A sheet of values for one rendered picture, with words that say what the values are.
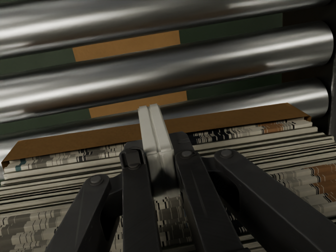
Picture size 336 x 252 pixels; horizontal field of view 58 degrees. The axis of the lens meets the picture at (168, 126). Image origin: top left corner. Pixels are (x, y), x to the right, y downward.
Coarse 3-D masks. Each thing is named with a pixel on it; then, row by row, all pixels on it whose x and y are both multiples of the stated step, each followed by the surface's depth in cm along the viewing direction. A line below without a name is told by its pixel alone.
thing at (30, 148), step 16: (224, 112) 32; (240, 112) 31; (256, 112) 31; (272, 112) 31; (288, 112) 30; (112, 128) 31; (128, 128) 30; (176, 128) 29; (192, 128) 29; (208, 128) 28; (16, 144) 30; (32, 144) 29; (48, 144) 29; (64, 144) 28; (80, 144) 28; (96, 144) 28
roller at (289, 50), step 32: (256, 32) 32; (288, 32) 32; (320, 32) 32; (64, 64) 31; (96, 64) 30; (128, 64) 30; (160, 64) 30; (192, 64) 31; (224, 64) 31; (256, 64) 32; (288, 64) 32; (320, 64) 34; (0, 96) 29; (32, 96) 30; (64, 96) 30; (96, 96) 31; (128, 96) 31
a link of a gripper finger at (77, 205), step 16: (96, 176) 14; (80, 192) 13; (96, 192) 13; (80, 208) 12; (96, 208) 12; (64, 224) 12; (80, 224) 11; (96, 224) 12; (112, 224) 14; (64, 240) 11; (80, 240) 11; (96, 240) 12; (112, 240) 14
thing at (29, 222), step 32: (224, 128) 29; (256, 128) 29; (288, 128) 28; (32, 160) 27; (64, 160) 26; (96, 160) 26; (256, 160) 24; (288, 160) 24; (320, 160) 23; (0, 192) 23; (32, 192) 23; (64, 192) 22; (320, 192) 20; (0, 224) 20; (32, 224) 19; (160, 224) 19
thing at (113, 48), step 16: (176, 32) 107; (80, 48) 105; (96, 48) 105; (112, 48) 106; (128, 48) 107; (144, 48) 108; (160, 96) 116; (176, 96) 116; (96, 112) 115; (112, 112) 115
